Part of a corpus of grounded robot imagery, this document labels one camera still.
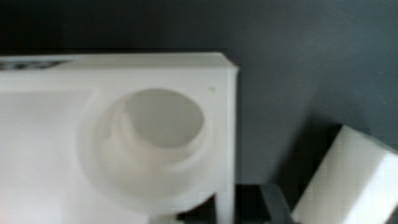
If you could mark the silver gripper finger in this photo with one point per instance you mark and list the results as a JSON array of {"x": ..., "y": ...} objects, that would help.
[{"x": 262, "y": 206}]

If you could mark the white chair seat part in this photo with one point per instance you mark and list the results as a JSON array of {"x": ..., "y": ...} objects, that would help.
[{"x": 118, "y": 137}]

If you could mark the white L-shaped fence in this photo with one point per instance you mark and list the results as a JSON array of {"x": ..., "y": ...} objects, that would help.
[{"x": 351, "y": 196}]

